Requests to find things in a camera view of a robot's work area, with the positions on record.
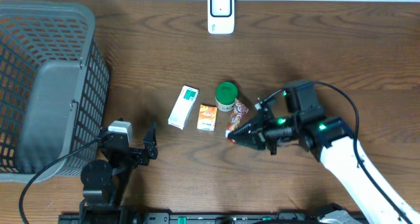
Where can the white green carton box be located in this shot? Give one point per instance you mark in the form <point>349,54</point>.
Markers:
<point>183,106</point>

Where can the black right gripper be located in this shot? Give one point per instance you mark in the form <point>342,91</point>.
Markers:
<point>254,137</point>

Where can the grey plastic shopping basket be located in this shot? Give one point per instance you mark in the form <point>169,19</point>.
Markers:
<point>54,84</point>

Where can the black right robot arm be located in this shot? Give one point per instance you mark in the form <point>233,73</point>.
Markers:
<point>332,143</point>

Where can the small orange box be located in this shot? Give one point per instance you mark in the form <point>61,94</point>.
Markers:
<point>207,118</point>

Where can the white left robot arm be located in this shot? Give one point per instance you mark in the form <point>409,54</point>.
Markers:
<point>105,181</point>

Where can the red snack bag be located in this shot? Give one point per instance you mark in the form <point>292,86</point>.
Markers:
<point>239,111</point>

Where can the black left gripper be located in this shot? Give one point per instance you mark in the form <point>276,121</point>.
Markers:
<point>139,157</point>

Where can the green lid jar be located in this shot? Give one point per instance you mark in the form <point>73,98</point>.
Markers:
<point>226,94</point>

